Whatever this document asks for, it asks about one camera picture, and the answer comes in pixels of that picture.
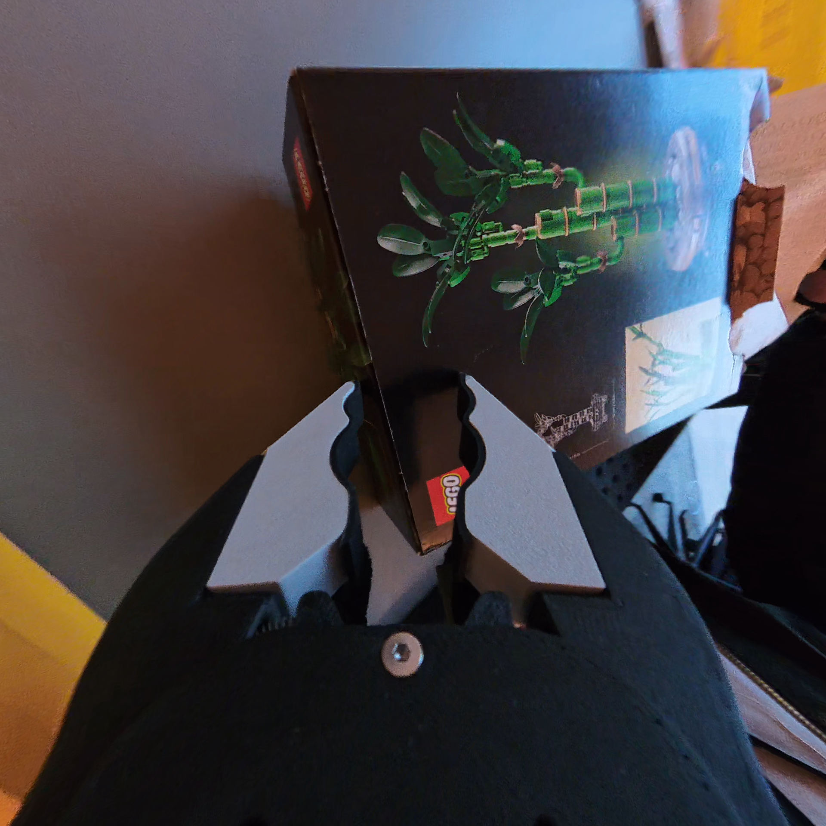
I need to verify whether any black cable bundle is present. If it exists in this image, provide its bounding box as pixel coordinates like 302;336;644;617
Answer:
623;492;740;572

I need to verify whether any yellow plastic box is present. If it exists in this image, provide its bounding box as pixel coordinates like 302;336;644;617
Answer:
0;531;108;826

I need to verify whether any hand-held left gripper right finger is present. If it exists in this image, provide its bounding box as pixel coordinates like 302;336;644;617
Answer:
453;374;607;624

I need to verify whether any orange yellow cardboard box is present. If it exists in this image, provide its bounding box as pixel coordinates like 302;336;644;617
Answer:
639;0;826;88

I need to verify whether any black bamboo print toy box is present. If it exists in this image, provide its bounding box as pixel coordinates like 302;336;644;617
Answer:
283;66;826;556

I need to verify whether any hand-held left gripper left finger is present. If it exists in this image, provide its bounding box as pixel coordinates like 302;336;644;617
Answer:
206;382;370;615

